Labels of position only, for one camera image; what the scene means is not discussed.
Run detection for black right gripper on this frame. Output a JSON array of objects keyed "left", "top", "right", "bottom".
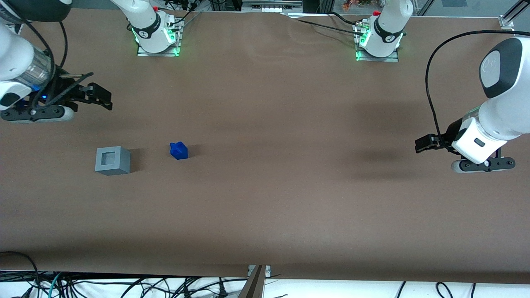
[{"left": 33, "top": 72, "right": 113, "bottom": 111}]

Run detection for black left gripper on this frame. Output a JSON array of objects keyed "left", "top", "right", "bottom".
[{"left": 415, "top": 118, "right": 463, "bottom": 154}]

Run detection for blue plastic part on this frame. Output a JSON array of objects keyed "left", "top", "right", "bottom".
[{"left": 169, "top": 142, "right": 189, "bottom": 161}]

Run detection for gray cube base with hole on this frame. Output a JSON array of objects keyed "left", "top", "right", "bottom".
[{"left": 95, "top": 146, "right": 132, "bottom": 176}]

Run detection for brown table cover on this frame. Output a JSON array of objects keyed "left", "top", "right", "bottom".
[{"left": 0, "top": 7, "right": 530, "bottom": 285}]

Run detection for grey equipment rack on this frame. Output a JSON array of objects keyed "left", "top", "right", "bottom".
[{"left": 241, "top": 0, "right": 304, "bottom": 13}]

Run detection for aluminium profile beam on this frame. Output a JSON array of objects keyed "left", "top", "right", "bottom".
[{"left": 238, "top": 265, "right": 266, "bottom": 298}]

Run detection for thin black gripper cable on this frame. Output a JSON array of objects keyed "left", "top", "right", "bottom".
[{"left": 30, "top": 73, "right": 95, "bottom": 109}]

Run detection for black looped wrist cable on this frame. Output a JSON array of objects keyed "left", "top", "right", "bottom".
[{"left": 20, "top": 19, "right": 56, "bottom": 111}]

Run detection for long black left arm cable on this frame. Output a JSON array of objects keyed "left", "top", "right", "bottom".
[{"left": 425, "top": 30, "right": 530, "bottom": 147}]

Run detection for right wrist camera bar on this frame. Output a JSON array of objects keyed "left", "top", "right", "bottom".
[{"left": 0, "top": 105, "right": 76, "bottom": 124}]

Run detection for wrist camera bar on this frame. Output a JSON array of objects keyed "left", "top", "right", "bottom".
[
  {"left": 451, "top": 156, "right": 516, "bottom": 174},
  {"left": 0, "top": 105, "right": 76, "bottom": 124}
]

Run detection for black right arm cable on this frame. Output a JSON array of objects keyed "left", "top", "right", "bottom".
[{"left": 58, "top": 20, "right": 69, "bottom": 71}]

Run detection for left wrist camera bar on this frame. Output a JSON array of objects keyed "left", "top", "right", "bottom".
[{"left": 451, "top": 156, "right": 516, "bottom": 174}]

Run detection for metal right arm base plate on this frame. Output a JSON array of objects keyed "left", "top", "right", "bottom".
[{"left": 137, "top": 19, "right": 183, "bottom": 57}]

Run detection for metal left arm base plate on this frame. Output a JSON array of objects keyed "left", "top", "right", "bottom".
[{"left": 354, "top": 21, "right": 400, "bottom": 62}]

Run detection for black cables at right base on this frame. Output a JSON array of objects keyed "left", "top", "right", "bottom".
[{"left": 159, "top": 0, "right": 204, "bottom": 26}]

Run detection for short black base cable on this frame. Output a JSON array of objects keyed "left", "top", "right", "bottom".
[{"left": 328, "top": 11, "right": 357, "bottom": 25}]

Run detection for black cable across table cover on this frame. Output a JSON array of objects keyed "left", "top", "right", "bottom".
[{"left": 288, "top": 17, "right": 365, "bottom": 38}]

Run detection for aluminium frame profile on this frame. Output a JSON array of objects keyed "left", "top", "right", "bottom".
[{"left": 499, "top": 0, "right": 530, "bottom": 30}]

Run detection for black looping floor cable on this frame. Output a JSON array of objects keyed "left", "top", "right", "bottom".
[{"left": 0, "top": 251, "right": 41, "bottom": 298}]

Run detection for teal cable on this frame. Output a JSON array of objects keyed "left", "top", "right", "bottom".
[{"left": 46, "top": 272, "right": 65, "bottom": 298}]

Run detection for metal corner bracket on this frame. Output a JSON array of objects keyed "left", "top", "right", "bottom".
[{"left": 247, "top": 264, "right": 272, "bottom": 277}]

